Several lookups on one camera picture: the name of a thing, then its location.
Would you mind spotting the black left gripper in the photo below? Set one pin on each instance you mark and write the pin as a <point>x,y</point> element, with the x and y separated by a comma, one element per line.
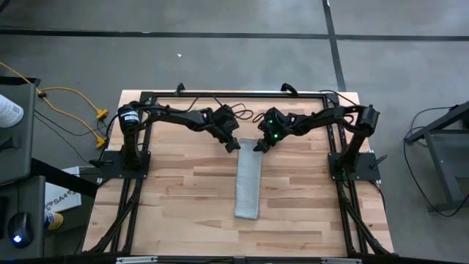
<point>227,132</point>

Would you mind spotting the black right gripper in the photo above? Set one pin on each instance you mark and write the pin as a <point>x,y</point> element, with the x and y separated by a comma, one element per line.
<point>272,134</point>

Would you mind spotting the grey microfiber waffle towel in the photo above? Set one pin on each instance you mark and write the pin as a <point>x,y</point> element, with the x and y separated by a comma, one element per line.
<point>248,183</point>

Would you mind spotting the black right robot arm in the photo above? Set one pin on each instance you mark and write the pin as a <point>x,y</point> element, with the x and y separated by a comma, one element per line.
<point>322,117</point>

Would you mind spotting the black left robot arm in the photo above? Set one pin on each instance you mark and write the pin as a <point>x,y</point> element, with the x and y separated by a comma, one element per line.
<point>176,116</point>

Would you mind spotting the black clamp lever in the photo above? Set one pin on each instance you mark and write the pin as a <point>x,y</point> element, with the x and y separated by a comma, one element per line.
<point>96,161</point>
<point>381,160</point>

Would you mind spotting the black flat bar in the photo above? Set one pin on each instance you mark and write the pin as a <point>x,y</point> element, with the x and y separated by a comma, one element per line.
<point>62,177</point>

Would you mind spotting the grey metal stand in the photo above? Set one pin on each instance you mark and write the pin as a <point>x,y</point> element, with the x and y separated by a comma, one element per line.
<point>436,125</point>

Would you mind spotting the white printed box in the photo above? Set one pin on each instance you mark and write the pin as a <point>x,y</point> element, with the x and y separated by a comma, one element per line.
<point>62,201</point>

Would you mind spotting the yellow tipped striped object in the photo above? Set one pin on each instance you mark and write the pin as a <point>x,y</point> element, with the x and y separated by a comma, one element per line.
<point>55,221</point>

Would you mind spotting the dark grey desk surface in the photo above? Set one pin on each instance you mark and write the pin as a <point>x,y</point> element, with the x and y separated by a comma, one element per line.
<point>33,205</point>

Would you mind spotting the dark grey bin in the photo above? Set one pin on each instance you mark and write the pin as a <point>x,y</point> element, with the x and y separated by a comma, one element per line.
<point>22,146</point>

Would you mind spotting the white labelled cylinder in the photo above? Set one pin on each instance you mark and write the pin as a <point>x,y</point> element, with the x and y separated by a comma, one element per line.
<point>9,111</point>

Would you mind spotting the black computer mouse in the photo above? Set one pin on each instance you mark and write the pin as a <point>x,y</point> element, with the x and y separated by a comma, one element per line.
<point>20,227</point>

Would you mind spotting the black aluminium table frame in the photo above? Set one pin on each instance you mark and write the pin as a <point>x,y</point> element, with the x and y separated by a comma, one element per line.
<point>238,95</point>

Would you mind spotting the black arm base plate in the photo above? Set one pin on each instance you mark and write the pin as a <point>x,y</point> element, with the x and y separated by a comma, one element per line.
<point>110,168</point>
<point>366,172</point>

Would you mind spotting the silver bracket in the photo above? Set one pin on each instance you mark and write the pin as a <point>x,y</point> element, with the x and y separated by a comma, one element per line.
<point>137,260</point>
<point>340,261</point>

